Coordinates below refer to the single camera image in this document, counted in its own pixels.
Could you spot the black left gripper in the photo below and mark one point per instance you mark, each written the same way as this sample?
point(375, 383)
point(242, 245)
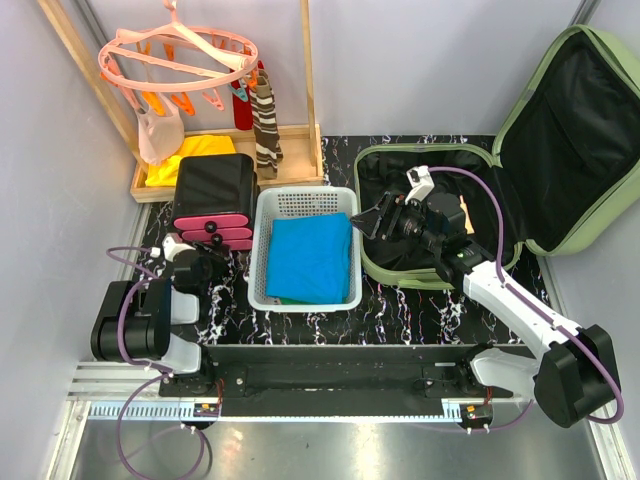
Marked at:
point(218, 254)

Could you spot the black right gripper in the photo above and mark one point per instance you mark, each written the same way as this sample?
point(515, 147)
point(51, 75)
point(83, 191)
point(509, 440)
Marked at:
point(400, 208)

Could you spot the magenta plastic tray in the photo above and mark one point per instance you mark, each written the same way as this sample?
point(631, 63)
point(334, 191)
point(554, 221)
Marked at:
point(211, 223)

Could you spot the blue shirt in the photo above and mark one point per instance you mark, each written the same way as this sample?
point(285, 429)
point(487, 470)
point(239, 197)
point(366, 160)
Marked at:
point(309, 259)

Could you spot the green shirt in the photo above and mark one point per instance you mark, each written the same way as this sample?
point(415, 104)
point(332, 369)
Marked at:
point(287, 301)

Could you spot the green hard-shell suitcase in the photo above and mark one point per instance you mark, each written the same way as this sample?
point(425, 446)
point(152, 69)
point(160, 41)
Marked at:
point(564, 165)

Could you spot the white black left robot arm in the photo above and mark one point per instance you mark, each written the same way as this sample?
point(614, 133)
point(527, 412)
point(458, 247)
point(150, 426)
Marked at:
point(135, 321)

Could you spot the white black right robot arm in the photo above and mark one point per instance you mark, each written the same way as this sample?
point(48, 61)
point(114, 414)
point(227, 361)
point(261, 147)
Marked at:
point(571, 373)

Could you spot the wooden clothes rack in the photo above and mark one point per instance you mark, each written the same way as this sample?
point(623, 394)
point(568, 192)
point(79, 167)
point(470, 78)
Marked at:
point(281, 32)

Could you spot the black box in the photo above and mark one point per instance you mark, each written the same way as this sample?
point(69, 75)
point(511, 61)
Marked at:
point(221, 185)

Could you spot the white plastic mesh basket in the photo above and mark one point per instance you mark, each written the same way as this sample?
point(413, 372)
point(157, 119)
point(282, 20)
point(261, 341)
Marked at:
point(296, 202)

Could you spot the yellow shorts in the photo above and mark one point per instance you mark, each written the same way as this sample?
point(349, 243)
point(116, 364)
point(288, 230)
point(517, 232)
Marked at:
point(194, 148)

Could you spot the brown striped sock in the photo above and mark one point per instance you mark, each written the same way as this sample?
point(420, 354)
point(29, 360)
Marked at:
point(267, 138)

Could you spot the pale pink garment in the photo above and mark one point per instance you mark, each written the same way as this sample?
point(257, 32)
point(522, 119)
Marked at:
point(159, 137)

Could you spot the red garment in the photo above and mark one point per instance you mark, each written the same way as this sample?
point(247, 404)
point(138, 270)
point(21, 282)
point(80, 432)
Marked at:
point(242, 111)

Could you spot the orange clothespin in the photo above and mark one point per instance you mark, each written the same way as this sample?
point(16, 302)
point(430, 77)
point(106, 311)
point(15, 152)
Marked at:
point(182, 100)

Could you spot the teal clothespin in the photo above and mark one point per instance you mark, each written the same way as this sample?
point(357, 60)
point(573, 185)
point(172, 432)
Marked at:
point(239, 92)

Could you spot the pink round clip hanger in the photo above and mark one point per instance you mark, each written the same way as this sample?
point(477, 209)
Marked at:
point(193, 58)

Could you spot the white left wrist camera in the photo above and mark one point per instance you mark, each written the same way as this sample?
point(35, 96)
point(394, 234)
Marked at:
point(171, 246)

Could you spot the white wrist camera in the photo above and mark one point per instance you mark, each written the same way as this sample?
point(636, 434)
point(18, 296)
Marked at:
point(421, 183)
point(171, 246)

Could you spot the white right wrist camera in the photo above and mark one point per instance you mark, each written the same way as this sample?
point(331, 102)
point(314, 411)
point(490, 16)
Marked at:
point(421, 183)

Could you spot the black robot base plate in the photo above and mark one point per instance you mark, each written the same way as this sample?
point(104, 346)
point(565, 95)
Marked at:
point(340, 384)

